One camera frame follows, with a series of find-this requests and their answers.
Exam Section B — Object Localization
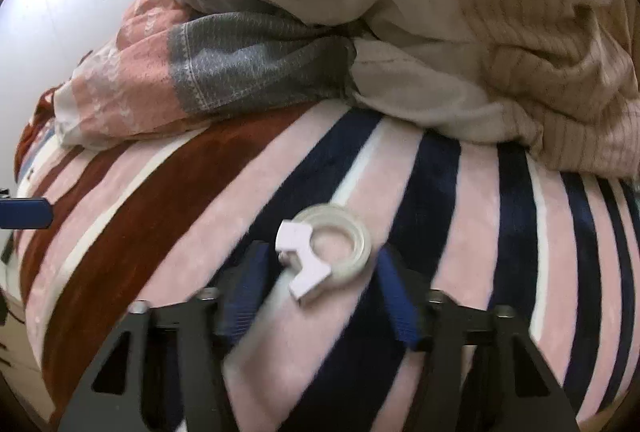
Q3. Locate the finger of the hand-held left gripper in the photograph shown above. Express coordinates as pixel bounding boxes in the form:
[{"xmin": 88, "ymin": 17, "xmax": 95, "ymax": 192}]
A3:
[{"xmin": 0, "ymin": 196, "xmax": 53, "ymax": 229}]

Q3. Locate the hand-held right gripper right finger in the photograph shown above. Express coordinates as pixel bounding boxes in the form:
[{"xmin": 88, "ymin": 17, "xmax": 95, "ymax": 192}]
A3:
[{"xmin": 375, "ymin": 245, "xmax": 581, "ymax": 432}]

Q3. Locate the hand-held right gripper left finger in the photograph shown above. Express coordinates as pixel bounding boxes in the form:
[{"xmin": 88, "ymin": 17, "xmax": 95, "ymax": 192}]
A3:
[{"xmin": 57, "ymin": 239, "xmax": 273, "ymax": 432}]

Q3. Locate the white tape dispenser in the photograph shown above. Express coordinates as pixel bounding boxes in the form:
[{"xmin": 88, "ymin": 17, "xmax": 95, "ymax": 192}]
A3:
[{"xmin": 275, "ymin": 203, "xmax": 373, "ymax": 305}]

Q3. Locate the dark red cloth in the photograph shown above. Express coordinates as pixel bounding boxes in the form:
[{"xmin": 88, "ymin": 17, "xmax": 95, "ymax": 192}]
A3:
[{"xmin": 14, "ymin": 85, "xmax": 63, "ymax": 178}]

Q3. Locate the striped fleece blanket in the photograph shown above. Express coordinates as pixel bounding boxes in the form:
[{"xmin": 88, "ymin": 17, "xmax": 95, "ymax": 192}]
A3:
[{"xmin": 12, "ymin": 102, "xmax": 640, "ymax": 432}]

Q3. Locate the pink grey patchwork duvet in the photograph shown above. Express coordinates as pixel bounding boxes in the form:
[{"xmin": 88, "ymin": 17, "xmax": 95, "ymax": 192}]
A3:
[{"xmin": 52, "ymin": 0, "xmax": 640, "ymax": 178}]

